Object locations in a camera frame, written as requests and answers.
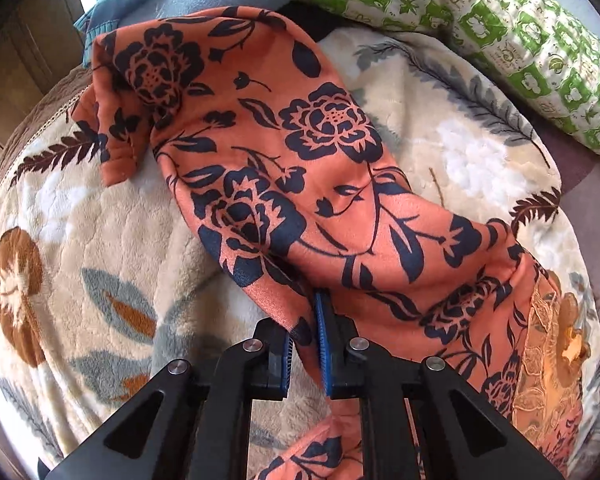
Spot cream leaf-pattern fleece blanket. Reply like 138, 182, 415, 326
0, 27, 600, 479

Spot green white patterned pillow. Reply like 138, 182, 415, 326
306, 0, 600, 156

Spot orange floral garment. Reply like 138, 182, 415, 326
73, 6, 586, 479

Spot mauve bed sheet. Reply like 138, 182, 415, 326
529, 114, 600, 346

